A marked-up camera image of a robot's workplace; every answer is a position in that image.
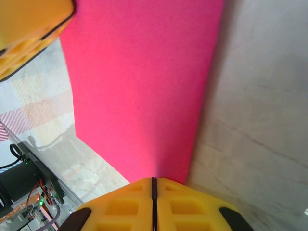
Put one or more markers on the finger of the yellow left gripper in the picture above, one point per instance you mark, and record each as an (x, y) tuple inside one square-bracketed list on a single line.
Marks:
[(21, 57), (29, 19)]

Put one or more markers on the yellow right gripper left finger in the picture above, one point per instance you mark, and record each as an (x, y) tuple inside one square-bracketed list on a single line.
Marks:
[(120, 211)]

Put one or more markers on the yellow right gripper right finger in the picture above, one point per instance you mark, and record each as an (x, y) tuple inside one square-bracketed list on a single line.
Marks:
[(192, 214)]

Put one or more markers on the pink red cloth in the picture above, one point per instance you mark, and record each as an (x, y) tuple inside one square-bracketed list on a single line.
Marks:
[(144, 84)]

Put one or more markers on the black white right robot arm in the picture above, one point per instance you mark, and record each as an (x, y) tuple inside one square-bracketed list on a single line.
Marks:
[(14, 185)]

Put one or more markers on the wide aluminium mounting rail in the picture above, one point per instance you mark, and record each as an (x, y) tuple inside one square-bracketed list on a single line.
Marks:
[(69, 192)]

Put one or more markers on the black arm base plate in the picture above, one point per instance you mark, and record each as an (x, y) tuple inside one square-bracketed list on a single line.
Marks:
[(41, 168)]

